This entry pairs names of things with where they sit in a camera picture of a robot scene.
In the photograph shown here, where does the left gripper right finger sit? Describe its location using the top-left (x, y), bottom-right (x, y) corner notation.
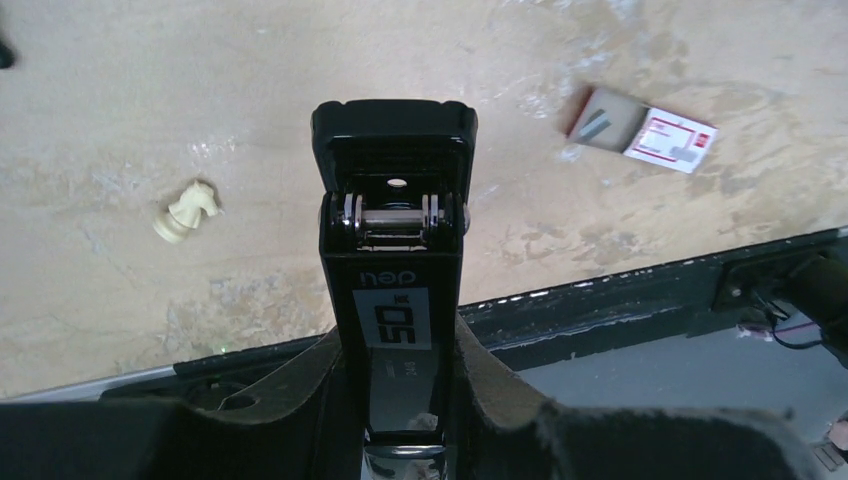
top-left (453, 314), bottom-right (664, 480)

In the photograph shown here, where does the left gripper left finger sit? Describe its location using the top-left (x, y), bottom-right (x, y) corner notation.
top-left (99, 327), bottom-right (346, 480)

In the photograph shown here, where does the black stapler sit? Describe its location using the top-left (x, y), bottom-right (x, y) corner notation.
top-left (310, 99), bottom-right (478, 479)

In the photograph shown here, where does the cream chess knight piece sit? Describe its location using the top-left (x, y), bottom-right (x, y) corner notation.
top-left (153, 181), bottom-right (221, 244)

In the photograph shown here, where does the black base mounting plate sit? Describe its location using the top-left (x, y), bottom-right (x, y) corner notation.
top-left (99, 228), bottom-right (848, 402)

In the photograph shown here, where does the red white staple box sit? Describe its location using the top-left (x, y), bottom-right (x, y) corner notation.
top-left (566, 87), bottom-right (718, 174)

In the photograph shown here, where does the aluminium frame rail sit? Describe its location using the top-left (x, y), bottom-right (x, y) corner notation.
top-left (1, 365), bottom-right (176, 404)

